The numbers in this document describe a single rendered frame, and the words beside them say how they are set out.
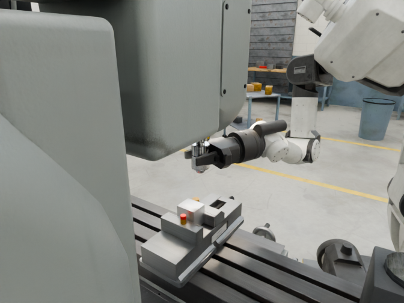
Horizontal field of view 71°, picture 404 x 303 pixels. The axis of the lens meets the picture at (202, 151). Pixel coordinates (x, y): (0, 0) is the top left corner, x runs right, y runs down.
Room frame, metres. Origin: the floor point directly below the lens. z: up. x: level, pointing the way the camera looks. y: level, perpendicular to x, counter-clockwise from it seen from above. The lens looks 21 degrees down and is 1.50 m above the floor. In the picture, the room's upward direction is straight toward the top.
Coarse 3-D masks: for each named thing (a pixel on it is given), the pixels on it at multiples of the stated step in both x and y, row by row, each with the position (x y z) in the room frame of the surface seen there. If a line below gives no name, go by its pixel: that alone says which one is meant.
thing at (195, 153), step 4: (192, 152) 0.66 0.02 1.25; (196, 152) 0.65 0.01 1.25; (200, 152) 0.65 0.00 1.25; (204, 152) 0.65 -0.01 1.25; (208, 152) 0.66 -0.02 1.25; (192, 156) 0.66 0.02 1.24; (196, 156) 0.65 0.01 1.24; (192, 160) 0.66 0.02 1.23; (192, 164) 0.66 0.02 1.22; (192, 168) 0.66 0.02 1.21; (196, 168) 0.65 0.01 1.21; (200, 168) 0.65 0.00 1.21; (204, 168) 0.65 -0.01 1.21; (208, 168) 0.66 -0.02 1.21
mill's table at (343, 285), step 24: (144, 216) 0.84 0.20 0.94; (144, 240) 0.72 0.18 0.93; (240, 240) 0.71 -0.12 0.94; (216, 264) 0.61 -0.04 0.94; (240, 264) 0.61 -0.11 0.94; (264, 264) 0.61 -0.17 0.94; (288, 264) 0.61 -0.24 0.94; (168, 288) 0.59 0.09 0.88; (192, 288) 0.55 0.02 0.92; (216, 288) 0.53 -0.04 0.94; (240, 288) 0.54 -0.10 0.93; (264, 288) 0.53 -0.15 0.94; (288, 288) 0.53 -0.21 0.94; (312, 288) 0.53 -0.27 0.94; (336, 288) 0.53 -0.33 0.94; (360, 288) 0.53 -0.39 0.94
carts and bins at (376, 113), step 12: (252, 84) 4.34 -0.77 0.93; (252, 96) 3.86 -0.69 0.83; (264, 96) 3.89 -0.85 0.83; (276, 96) 3.96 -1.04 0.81; (276, 108) 4.01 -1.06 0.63; (372, 108) 4.48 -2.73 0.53; (384, 108) 4.40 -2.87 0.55; (240, 120) 4.41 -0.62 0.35; (252, 120) 4.57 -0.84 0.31; (360, 120) 4.70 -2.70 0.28; (372, 120) 4.46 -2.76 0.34; (384, 120) 4.42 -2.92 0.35; (360, 132) 4.63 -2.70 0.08; (372, 132) 4.45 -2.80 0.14; (384, 132) 4.46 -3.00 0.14
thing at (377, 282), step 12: (384, 252) 0.44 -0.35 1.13; (396, 252) 0.43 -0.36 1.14; (372, 264) 0.43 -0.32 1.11; (384, 264) 0.40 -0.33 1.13; (396, 264) 0.40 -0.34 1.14; (372, 276) 0.39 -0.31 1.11; (384, 276) 0.38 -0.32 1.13; (396, 276) 0.37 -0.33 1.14; (372, 288) 0.36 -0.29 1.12; (384, 288) 0.36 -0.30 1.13; (396, 288) 0.36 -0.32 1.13; (360, 300) 0.45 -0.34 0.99; (372, 300) 0.36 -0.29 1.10; (384, 300) 0.35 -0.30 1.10; (396, 300) 0.34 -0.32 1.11
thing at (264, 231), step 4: (268, 224) 1.14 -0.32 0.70; (256, 228) 1.13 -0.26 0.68; (260, 228) 1.12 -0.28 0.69; (264, 228) 1.11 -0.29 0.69; (268, 228) 1.11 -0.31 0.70; (252, 232) 1.14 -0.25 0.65; (256, 232) 1.13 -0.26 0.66; (260, 232) 1.12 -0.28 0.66; (264, 232) 1.11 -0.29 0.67; (268, 232) 1.09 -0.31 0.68; (272, 232) 1.10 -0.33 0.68; (264, 236) 1.11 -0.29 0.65; (268, 236) 1.10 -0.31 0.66; (272, 236) 1.08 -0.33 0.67; (272, 240) 1.08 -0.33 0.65
